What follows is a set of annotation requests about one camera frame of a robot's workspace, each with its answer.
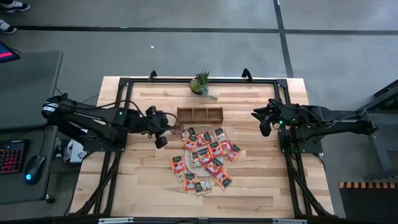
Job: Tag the black computer mouse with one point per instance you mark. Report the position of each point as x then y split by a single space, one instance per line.
34 169

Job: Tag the red tea packet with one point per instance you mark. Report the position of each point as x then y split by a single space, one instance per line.
216 150
178 130
204 139
214 166
227 147
204 156

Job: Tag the person's shoe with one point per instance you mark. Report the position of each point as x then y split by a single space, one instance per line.
6 27
15 6

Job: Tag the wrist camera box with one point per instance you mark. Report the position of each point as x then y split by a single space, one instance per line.
151 109
274 102

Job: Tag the silver metal bracket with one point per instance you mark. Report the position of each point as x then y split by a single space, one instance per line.
289 221
115 221

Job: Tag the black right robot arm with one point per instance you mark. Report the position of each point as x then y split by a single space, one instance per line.
326 116

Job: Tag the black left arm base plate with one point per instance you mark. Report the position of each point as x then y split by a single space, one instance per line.
99 147

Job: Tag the white printed carton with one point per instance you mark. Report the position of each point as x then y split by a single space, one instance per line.
76 154

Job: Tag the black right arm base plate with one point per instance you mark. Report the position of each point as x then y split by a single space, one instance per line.
308 146

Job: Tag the wooden three-compartment box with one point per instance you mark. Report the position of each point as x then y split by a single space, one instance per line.
200 122

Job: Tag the orange tea packet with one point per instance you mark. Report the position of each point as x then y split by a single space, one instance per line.
178 164
189 144
234 153
222 179
190 182

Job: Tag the potted succulent plant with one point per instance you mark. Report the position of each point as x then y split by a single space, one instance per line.
202 81

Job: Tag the screen with red stripe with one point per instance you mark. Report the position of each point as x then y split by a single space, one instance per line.
7 53

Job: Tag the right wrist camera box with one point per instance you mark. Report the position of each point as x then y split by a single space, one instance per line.
274 102

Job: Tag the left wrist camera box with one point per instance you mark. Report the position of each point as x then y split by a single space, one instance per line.
151 109

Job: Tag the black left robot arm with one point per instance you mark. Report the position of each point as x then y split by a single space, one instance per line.
93 116

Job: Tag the black frame bracket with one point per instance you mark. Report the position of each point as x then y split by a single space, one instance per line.
152 75
247 74

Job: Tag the grey side desk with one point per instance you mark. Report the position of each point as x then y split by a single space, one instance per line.
28 90

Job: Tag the black case with orange stripes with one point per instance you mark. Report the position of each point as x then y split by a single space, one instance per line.
367 205

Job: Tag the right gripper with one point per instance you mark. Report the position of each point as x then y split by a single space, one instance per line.
280 116

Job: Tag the black round knob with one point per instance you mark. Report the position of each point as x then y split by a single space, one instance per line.
50 198

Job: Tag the dark computer desk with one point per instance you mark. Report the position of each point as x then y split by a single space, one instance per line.
18 189

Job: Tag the backlit black keyboard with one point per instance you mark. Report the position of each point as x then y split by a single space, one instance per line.
11 157

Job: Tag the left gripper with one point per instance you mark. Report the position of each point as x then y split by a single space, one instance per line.
152 123

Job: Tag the dark metal stand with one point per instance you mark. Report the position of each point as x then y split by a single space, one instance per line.
381 149

